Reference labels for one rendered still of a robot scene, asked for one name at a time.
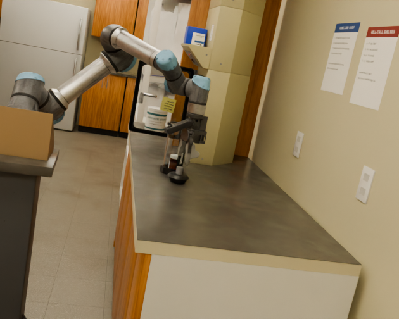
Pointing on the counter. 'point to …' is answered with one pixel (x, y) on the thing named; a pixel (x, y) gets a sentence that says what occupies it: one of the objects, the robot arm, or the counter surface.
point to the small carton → (198, 39)
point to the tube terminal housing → (227, 80)
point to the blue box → (192, 33)
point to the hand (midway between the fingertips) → (182, 160)
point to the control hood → (199, 54)
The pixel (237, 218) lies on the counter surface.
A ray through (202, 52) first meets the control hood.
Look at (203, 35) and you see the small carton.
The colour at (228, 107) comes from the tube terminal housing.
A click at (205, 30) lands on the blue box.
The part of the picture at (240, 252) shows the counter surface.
